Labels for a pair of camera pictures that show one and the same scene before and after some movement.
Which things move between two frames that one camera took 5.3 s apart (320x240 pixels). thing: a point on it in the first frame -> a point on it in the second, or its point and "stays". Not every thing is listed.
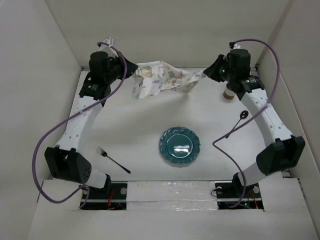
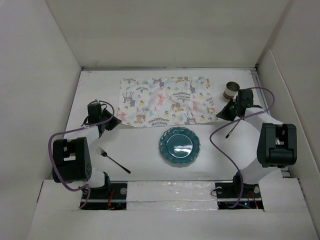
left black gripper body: [117, 69] -> [110, 124]
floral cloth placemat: [149, 78] -> [160, 101]
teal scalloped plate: [180, 145] stays
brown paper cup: [228, 94] stays
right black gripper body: [221, 71] -> [229, 112]
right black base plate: [232, 196] stays
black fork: [104, 153] stays
